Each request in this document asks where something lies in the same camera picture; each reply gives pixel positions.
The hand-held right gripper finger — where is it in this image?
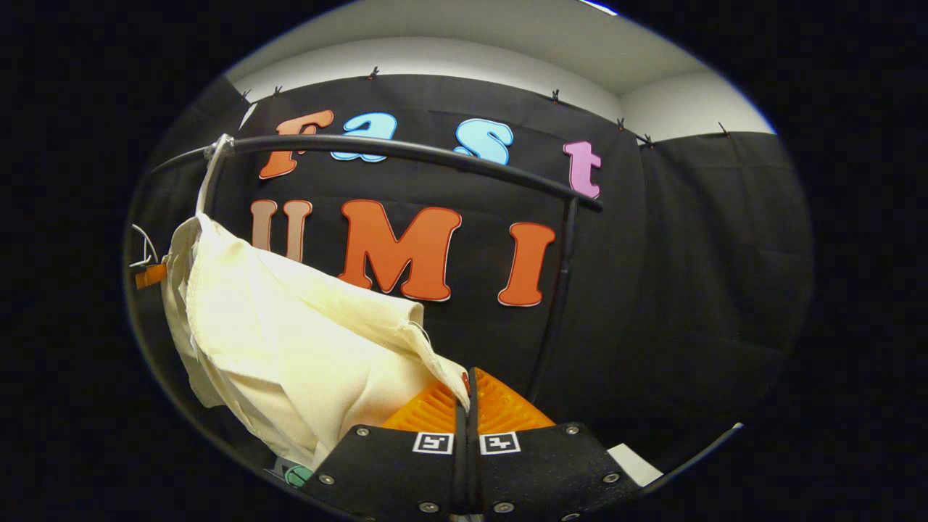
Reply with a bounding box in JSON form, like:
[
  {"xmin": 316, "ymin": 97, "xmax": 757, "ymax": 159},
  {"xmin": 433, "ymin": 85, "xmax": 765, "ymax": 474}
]
[
  {"xmin": 468, "ymin": 368, "xmax": 642, "ymax": 522},
  {"xmin": 301, "ymin": 381, "xmax": 471, "ymax": 522}
]

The cream jacket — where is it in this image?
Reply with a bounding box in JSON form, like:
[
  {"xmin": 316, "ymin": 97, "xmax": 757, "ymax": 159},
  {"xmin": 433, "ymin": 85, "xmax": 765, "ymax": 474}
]
[{"xmin": 161, "ymin": 212, "xmax": 472, "ymax": 472}]

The white plastic clothes hanger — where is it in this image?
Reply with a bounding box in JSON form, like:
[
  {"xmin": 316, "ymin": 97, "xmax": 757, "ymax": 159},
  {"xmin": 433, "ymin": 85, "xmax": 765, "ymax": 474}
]
[
  {"xmin": 194, "ymin": 133, "xmax": 236, "ymax": 218},
  {"xmin": 130, "ymin": 223, "xmax": 159, "ymax": 270}
]

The black clothes rack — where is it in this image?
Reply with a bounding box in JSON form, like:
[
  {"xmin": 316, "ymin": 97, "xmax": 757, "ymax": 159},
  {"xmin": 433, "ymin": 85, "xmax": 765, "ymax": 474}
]
[{"xmin": 141, "ymin": 133, "xmax": 746, "ymax": 501}]

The white flat board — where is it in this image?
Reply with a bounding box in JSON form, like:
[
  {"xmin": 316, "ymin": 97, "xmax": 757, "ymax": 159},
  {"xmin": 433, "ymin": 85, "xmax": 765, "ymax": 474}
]
[{"xmin": 608, "ymin": 442, "xmax": 665, "ymax": 488}]

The black backdrop cloth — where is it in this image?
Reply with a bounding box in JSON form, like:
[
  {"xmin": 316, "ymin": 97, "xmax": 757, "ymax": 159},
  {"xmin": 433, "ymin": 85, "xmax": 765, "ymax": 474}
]
[{"xmin": 127, "ymin": 72, "xmax": 814, "ymax": 472}]

